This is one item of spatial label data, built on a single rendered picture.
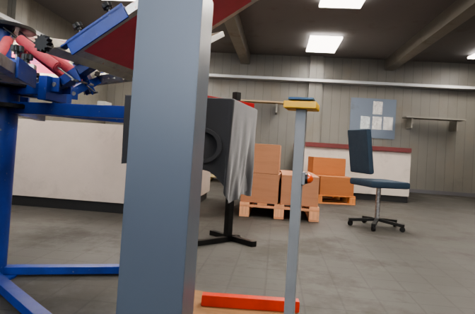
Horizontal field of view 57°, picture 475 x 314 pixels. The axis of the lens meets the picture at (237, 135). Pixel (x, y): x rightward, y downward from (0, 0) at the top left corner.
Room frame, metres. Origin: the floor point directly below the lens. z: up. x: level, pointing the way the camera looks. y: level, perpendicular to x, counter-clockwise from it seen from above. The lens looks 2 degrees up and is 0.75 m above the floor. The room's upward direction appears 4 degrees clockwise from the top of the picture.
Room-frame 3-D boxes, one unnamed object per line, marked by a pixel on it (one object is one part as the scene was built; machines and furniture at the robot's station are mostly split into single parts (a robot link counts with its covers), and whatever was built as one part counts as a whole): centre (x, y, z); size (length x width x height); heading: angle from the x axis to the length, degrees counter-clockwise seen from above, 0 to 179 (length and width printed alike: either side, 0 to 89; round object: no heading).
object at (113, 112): (2.14, 0.68, 0.89); 1.24 x 0.06 x 0.06; 74
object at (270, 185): (5.47, -0.57, 0.41); 1.39 x 0.99 x 0.82; 170
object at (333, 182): (6.92, -1.24, 0.34); 1.26 x 0.94 x 0.69; 86
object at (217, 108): (1.83, 0.26, 0.77); 0.46 x 0.09 x 0.36; 74
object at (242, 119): (1.94, -0.02, 0.74); 0.45 x 0.03 x 0.43; 164
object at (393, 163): (8.70, -2.14, 0.47); 2.39 x 1.93 x 0.94; 175
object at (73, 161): (5.53, 1.58, 0.46); 2.39 x 1.93 x 0.92; 85
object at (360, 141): (4.68, -1.53, 0.52); 0.61 x 0.58 x 1.05; 84
